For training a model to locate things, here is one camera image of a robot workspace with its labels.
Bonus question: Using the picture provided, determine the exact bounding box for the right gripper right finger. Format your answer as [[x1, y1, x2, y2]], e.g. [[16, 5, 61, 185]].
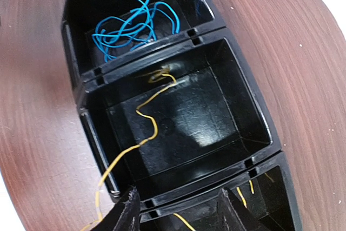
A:
[[217, 188, 246, 230]]

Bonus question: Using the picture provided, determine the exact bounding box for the blue cable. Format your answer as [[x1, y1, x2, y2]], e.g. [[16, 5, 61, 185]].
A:
[[91, 0, 181, 63]]

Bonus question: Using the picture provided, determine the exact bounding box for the black three-compartment bin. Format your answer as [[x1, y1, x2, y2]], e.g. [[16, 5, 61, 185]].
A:
[[61, 0, 302, 230]]

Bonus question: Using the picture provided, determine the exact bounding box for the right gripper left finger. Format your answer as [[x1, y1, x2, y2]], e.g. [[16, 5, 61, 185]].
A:
[[92, 187, 141, 231]]

